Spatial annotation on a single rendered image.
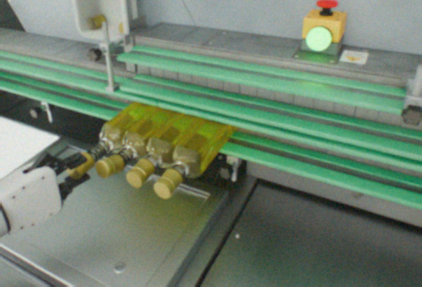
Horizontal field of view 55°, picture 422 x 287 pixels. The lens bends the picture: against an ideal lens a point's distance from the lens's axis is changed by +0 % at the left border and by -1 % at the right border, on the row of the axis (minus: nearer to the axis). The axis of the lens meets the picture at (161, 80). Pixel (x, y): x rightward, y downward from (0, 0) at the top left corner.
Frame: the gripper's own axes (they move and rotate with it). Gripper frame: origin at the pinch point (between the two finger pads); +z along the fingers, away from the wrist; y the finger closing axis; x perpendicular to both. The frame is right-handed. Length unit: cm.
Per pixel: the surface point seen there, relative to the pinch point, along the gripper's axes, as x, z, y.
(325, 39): -26, 42, 20
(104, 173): -5.7, 2.5, 0.8
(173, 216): -12.9, 12.7, -12.1
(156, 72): 8.8, 29.4, 7.3
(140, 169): -10.8, 6.9, 2.0
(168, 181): -16.7, 8.2, 2.0
